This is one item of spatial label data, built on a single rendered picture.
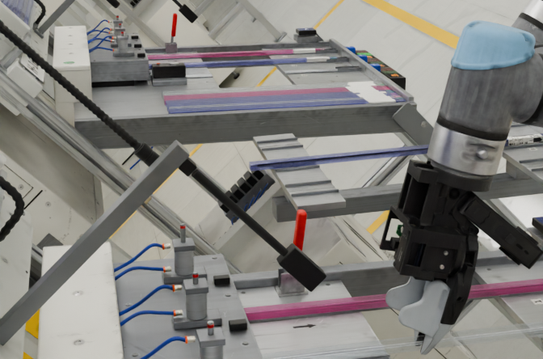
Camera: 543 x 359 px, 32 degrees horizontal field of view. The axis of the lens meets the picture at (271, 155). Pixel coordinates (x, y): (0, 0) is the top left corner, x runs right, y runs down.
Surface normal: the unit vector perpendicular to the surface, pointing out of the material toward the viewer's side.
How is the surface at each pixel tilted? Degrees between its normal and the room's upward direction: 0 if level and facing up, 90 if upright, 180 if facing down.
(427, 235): 90
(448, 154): 53
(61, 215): 90
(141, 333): 44
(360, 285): 90
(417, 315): 90
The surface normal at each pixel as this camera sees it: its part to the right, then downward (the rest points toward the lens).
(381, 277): 0.20, 0.30
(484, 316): -0.68, -0.64
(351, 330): 0.00, -0.95
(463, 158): -0.24, 0.22
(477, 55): -0.63, 0.02
